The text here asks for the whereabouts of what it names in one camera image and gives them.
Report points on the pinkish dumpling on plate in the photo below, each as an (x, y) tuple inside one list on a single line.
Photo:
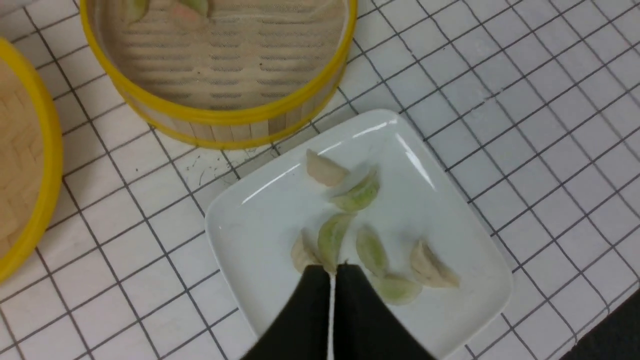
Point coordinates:
[(323, 170)]

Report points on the pale green dumpling on plate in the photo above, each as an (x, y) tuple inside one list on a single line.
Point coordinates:
[(371, 251)]

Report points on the cream dumpling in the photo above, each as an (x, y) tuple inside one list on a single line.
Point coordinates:
[(302, 253)]

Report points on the light green dumpling in steamer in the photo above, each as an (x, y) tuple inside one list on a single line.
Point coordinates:
[(196, 7)]

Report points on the white dumpling on plate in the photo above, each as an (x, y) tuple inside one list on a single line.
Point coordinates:
[(428, 269)]

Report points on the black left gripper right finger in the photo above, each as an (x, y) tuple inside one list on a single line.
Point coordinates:
[(363, 327)]

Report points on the light green dumpling plate edge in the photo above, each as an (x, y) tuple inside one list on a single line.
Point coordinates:
[(396, 290)]

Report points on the green curved dumpling on plate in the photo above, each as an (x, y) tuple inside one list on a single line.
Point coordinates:
[(330, 238)]

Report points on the yellow-rimmed bamboo steamer lid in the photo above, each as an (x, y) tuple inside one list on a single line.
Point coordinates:
[(31, 158)]

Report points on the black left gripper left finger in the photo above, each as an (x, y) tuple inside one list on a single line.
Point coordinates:
[(301, 329)]

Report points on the yellow-rimmed bamboo steamer basket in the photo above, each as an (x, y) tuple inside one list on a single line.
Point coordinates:
[(250, 73)]

